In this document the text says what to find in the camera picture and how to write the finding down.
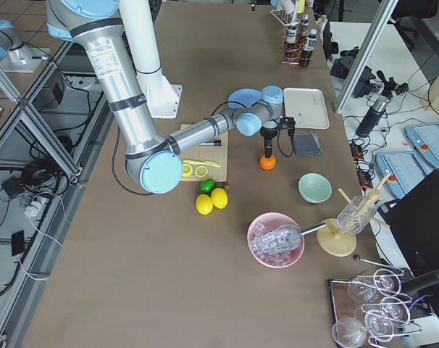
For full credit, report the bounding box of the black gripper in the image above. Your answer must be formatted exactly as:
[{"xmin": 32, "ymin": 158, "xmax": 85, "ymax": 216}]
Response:
[{"xmin": 259, "ymin": 117, "xmax": 296, "ymax": 158}]

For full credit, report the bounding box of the orange mandarin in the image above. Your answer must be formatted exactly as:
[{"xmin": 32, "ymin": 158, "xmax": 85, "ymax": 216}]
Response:
[{"xmin": 259, "ymin": 155, "xmax": 277, "ymax": 170}]

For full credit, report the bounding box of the blue plate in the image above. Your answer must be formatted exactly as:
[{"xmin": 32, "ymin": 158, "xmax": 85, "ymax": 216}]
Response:
[{"xmin": 227, "ymin": 88, "xmax": 262, "ymax": 108}]

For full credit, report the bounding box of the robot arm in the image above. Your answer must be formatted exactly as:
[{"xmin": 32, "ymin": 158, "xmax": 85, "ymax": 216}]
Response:
[{"xmin": 46, "ymin": 1, "xmax": 283, "ymax": 194}]

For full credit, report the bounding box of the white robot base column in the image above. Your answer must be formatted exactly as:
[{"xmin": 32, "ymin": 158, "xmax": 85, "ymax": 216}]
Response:
[{"xmin": 119, "ymin": 0, "xmax": 182, "ymax": 120}]

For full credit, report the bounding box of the grey folded cloth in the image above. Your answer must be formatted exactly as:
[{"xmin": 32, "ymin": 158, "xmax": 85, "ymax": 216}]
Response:
[{"xmin": 293, "ymin": 133, "xmax": 322, "ymax": 156}]

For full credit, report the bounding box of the steel muddler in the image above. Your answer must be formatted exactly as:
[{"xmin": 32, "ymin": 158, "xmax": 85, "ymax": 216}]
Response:
[{"xmin": 200, "ymin": 139, "xmax": 222, "ymax": 146}]

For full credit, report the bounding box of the wooden cutting board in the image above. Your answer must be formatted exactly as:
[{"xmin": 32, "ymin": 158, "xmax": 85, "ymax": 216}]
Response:
[{"xmin": 180, "ymin": 133, "xmax": 229, "ymax": 182}]

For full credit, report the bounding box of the cream rabbit tray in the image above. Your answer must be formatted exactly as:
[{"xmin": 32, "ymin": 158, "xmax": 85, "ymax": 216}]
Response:
[{"xmin": 283, "ymin": 87, "xmax": 330, "ymax": 130}]

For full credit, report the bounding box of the yellow plastic knife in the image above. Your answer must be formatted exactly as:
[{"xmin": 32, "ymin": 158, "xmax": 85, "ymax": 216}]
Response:
[{"xmin": 183, "ymin": 159, "xmax": 222, "ymax": 168}]

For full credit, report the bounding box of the green bowl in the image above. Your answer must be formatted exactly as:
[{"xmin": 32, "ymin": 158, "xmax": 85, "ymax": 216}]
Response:
[{"xmin": 298, "ymin": 173, "xmax": 333, "ymax": 204}]

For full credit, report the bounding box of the yellow lemon far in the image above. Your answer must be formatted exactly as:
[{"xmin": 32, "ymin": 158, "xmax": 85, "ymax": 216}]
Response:
[{"xmin": 211, "ymin": 188, "xmax": 229, "ymax": 209}]

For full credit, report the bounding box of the yellow lemon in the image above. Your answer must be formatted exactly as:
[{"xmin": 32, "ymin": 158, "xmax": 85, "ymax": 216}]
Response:
[
  {"xmin": 196, "ymin": 194, "xmax": 213, "ymax": 215},
  {"xmin": 211, "ymin": 188, "xmax": 229, "ymax": 209}
]

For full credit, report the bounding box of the lemon slice upper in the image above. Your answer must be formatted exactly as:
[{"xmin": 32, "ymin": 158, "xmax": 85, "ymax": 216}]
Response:
[{"xmin": 193, "ymin": 165, "xmax": 209, "ymax": 180}]

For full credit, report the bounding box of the lemon slice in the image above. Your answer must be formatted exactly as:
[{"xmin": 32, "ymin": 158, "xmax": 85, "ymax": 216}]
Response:
[
  {"xmin": 182, "ymin": 163, "xmax": 193, "ymax": 178},
  {"xmin": 193, "ymin": 165, "xmax": 209, "ymax": 180}
]

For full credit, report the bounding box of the green lime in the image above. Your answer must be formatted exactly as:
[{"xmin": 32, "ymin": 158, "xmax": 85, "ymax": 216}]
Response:
[{"xmin": 200, "ymin": 178, "xmax": 216, "ymax": 194}]

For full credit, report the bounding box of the lemon slice lower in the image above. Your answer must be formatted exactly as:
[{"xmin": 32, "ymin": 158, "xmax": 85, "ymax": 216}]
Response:
[{"xmin": 182, "ymin": 163, "xmax": 193, "ymax": 178}]

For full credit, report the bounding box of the yellow lemon near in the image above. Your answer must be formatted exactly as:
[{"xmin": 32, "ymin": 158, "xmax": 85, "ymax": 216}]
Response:
[{"xmin": 196, "ymin": 194, "xmax": 213, "ymax": 215}]

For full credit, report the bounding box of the metal ice scoop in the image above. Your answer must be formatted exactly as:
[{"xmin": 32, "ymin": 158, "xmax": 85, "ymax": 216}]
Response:
[{"xmin": 267, "ymin": 223, "xmax": 327, "ymax": 254}]

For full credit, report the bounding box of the dark sauce bottle middle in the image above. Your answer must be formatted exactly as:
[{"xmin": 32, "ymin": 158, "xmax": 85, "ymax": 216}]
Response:
[{"xmin": 283, "ymin": 22, "xmax": 298, "ymax": 63}]

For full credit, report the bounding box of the dark sauce bottle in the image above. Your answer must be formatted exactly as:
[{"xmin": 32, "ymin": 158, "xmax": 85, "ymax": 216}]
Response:
[
  {"xmin": 298, "ymin": 29, "xmax": 317, "ymax": 67},
  {"xmin": 298, "ymin": 14, "xmax": 309, "ymax": 41},
  {"xmin": 283, "ymin": 22, "xmax": 298, "ymax": 63}
]

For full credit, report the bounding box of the dark sauce bottle front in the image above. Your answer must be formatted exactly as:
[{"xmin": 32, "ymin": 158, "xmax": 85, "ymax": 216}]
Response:
[{"xmin": 298, "ymin": 29, "xmax": 317, "ymax": 67}]

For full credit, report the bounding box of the pink bowl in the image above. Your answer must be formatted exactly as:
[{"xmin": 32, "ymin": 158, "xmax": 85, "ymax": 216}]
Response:
[{"xmin": 246, "ymin": 212, "xmax": 305, "ymax": 269}]

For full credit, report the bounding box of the clear glass on stand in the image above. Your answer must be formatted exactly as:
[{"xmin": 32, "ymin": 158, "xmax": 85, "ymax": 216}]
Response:
[{"xmin": 337, "ymin": 196, "xmax": 377, "ymax": 235}]

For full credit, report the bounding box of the wooden cup tree stand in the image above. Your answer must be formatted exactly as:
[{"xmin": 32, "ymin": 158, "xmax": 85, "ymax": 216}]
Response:
[{"xmin": 316, "ymin": 173, "xmax": 390, "ymax": 257}]

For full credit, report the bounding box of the clear ice cube pile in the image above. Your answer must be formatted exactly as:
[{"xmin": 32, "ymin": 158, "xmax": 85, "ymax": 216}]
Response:
[{"xmin": 248, "ymin": 221, "xmax": 301, "ymax": 265}]

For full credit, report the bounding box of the black thermos bottle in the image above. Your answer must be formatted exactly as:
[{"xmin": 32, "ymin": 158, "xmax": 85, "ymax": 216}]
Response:
[{"xmin": 355, "ymin": 96, "xmax": 390, "ymax": 138}]

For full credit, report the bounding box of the dark sauce bottle back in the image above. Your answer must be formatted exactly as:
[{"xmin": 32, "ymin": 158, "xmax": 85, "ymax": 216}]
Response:
[{"xmin": 298, "ymin": 14, "xmax": 309, "ymax": 41}]

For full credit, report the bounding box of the blue teach pendant near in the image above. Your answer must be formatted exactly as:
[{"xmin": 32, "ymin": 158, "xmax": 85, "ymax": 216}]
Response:
[{"xmin": 375, "ymin": 151, "xmax": 430, "ymax": 199}]

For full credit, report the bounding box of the blue teach pendant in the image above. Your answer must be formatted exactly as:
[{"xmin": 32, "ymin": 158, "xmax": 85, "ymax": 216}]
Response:
[
  {"xmin": 404, "ymin": 123, "xmax": 439, "ymax": 169},
  {"xmin": 375, "ymin": 151, "xmax": 430, "ymax": 199}
]

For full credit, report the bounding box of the blue teach pendant far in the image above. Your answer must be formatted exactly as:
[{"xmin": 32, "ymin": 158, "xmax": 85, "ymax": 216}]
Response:
[{"xmin": 404, "ymin": 123, "xmax": 439, "ymax": 169}]

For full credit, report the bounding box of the wine glass rack tray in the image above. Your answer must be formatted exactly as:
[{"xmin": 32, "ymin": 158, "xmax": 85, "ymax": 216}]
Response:
[{"xmin": 327, "ymin": 266, "xmax": 422, "ymax": 347}]

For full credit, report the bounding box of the copper wire bottle rack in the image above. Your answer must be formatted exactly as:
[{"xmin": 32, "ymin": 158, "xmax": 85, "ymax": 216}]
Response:
[{"xmin": 281, "ymin": 22, "xmax": 312, "ymax": 67}]

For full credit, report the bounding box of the white wire cup rack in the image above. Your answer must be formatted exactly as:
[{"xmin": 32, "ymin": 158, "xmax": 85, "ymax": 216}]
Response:
[{"xmin": 270, "ymin": 0, "xmax": 306, "ymax": 26}]

